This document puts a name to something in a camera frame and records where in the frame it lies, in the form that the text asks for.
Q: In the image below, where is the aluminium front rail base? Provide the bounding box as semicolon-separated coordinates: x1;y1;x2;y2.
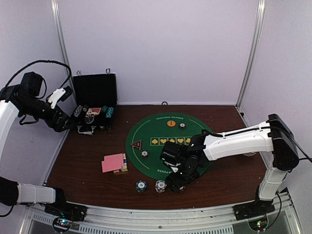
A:
19;187;305;234

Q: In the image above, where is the green round poker mat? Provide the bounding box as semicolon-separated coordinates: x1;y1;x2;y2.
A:
126;113;211;180

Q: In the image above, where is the blue green 50 chip stack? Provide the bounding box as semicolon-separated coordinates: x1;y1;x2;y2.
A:
136;180;147;193

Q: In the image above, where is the brown chip stack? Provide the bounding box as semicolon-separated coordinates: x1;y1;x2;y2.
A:
179;186;186;192
82;105;89;112

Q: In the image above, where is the boxed playing card deck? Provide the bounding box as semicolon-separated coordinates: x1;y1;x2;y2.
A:
86;108;101;116

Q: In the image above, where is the clear acrylic dealer button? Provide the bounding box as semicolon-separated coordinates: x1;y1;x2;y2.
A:
84;116;94;124

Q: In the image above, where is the brown chip stack in case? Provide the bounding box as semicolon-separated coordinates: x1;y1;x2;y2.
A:
82;105;89;112

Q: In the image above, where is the blue beige 10 chip stack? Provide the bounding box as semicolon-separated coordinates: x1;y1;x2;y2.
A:
155;180;167;193

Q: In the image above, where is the teal blue chip stack in case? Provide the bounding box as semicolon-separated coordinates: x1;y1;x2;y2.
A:
105;107;115;118

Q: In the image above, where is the open card deck box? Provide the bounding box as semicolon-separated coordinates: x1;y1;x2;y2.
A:
113;154;128;174

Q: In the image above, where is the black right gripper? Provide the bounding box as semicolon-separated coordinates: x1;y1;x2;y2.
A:
166;160;199;193

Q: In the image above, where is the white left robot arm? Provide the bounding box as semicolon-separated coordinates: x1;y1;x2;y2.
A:
0;59;76;216

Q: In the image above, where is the pink playing cards pile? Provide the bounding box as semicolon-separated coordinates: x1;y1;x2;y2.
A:
101;154;123;173

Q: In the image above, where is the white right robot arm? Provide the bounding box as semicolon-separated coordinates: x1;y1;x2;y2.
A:
160;114;311;215

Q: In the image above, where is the red triangle marker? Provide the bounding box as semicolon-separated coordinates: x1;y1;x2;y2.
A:
130;140;142;150

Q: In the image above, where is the dark blue green chip stack in case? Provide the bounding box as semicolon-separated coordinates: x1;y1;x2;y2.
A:
101;106;108;115

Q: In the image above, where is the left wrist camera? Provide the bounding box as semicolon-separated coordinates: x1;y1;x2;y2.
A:
47;86;73;109

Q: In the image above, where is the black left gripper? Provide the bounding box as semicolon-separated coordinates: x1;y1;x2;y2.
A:
20;96;75;132

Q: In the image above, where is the blue beige chip stack in case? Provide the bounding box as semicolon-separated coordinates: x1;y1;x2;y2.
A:
73;105;83;118

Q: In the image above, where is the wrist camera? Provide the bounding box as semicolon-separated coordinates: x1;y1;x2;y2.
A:
160;141;187;166
47;86;73;109

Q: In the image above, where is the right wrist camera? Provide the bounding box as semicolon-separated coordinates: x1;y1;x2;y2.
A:
160;141;187;166

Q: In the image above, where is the black poker chip case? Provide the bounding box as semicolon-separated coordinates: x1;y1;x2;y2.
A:
72;68;117;135

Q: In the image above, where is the orange big blind button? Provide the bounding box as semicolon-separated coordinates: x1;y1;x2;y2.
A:
167;120;176;127

